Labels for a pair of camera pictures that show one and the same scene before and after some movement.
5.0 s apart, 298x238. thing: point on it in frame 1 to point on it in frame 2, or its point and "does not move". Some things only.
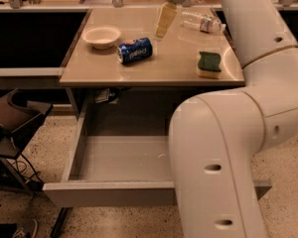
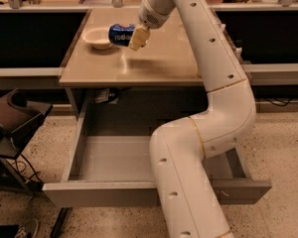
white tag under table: [102, 95] does not move
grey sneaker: [29, 230] does not move
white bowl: [101, 37] does not move
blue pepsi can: [135, 51] to [121, 35]
